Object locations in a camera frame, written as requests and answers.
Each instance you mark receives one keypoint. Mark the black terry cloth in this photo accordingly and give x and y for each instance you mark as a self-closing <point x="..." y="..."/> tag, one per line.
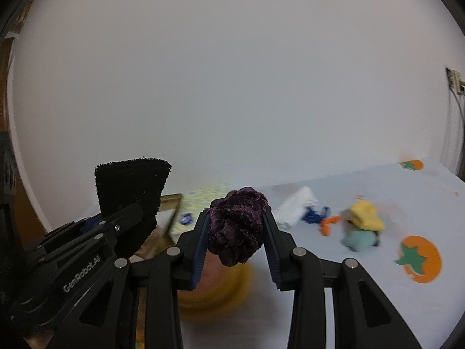
<point x="130" y="185"/>

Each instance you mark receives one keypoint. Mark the yellow rolled cloth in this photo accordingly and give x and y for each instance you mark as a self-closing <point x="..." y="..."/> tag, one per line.
<point x="365" y="214"/>

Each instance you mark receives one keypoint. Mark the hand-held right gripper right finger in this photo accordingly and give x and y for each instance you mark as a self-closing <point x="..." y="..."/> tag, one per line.
<point x="272" y="247"/>

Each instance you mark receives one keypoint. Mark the wall power outlet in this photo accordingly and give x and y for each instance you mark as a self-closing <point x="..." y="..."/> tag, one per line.
<point x="454" y="78"/>

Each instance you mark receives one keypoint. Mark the white waffle cloth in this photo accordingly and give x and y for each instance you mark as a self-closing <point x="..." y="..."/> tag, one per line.
<point x="296" y="207"/>

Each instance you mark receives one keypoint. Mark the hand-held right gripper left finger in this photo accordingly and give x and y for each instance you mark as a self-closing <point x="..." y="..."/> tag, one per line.
<point x="201" y="251"/>

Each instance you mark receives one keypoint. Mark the light teal soft roll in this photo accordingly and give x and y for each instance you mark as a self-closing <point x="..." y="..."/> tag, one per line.
<point x="358" y="241"/>

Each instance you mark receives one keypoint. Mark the blue yarn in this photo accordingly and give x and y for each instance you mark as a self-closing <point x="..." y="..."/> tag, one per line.
<point x="312" y="215"/>

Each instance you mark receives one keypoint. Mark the purple velvet scrunchie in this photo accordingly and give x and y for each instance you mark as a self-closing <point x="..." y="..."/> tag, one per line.
<point x="236" y="225"/>

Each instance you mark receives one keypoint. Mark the orange yarn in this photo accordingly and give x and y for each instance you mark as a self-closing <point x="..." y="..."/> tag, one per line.
<point x="327" y="225"/>

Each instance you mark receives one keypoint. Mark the yellow dotted tissue pack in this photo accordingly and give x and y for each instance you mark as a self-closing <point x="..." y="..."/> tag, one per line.
<point x="198" y="200"/>

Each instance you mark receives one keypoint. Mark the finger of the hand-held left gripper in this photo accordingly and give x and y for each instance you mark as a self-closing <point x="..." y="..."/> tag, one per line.
<point x="74" y="229"/>
<point x="120" y="223"/>

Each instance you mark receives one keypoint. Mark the gold rectangular tin tray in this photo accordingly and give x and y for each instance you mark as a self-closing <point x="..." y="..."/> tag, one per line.
<point x="170" y="200"/>

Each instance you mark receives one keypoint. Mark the round gold tin pink label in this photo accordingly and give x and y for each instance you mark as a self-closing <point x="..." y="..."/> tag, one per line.
<point x="225" y="287"/>

